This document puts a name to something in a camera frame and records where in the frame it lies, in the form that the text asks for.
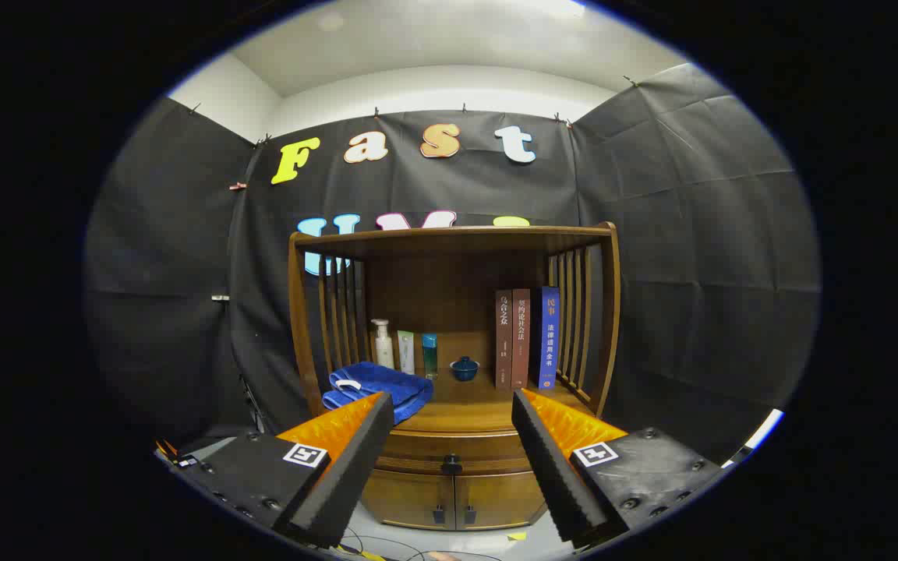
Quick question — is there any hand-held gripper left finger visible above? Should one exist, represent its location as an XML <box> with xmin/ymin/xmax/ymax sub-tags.
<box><xmin>172</xmin><ymin>391</ymin><xmax>395</xmax><ymax>549</ymax></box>

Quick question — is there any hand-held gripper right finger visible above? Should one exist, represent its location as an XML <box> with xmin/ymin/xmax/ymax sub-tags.
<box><xmin>511</xmin><ymin>388</ymin><xmax>724</xmax><ymax>549</ymax></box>

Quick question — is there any brown wooden drawer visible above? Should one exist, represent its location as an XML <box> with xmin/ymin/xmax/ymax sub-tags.
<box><xmin>375</xmin><ymin>429</ymin><xmax>532</xmax><ymax>476</ymax></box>

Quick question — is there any wooden cabinet door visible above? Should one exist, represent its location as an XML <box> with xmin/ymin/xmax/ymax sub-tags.
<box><xmin>455</xmin><ymin>471</ymin><xmax>547</xmax><ymax>531</ymax></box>
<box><xmin>361</xmin><ymin>470</ymin><xmax>456</xmax><ymax>531</ymax></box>

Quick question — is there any wooden countertop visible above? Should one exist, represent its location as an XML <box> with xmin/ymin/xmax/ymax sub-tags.
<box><xmin>316</xmin><ymin>370</ymin><xmax>598</xmax><ymax>434</ymax></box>

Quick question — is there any brown wooden cabinet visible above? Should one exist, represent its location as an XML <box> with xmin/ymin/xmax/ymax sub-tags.
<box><xmin>287</xmin><ymin>221</ymin><xmax>621</xmax><ymax>532</ymax></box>

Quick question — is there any folded blue towel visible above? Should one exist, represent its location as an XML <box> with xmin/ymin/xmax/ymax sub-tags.
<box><xmin>322</xmin><ymin>361</ymin><xmax>434</xmax><ymax>425</ymax></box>

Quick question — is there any white pump bottle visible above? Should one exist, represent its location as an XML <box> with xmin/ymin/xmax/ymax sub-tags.
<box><xmin>371</xmin><ymin>319</ymin><xmax>395</xmax><ymax>371</ymax></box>

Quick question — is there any blue book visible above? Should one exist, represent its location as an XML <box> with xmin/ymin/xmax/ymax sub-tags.
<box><xmin>530</xmin><ymin>286</ymin><xmax>561</xmax><ymax>390</ymax></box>

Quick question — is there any light brown book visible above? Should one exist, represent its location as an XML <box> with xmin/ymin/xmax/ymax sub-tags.
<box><xmin>511</xmin><ymin>288</ymin><xmax>532</xmax><ymax>390</ymax></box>

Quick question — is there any dark brown book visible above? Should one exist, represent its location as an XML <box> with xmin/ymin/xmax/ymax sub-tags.
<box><xmin>495</xmin><ymin>290</ymin><xmax>514</xmax><ymax>391</ymax></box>

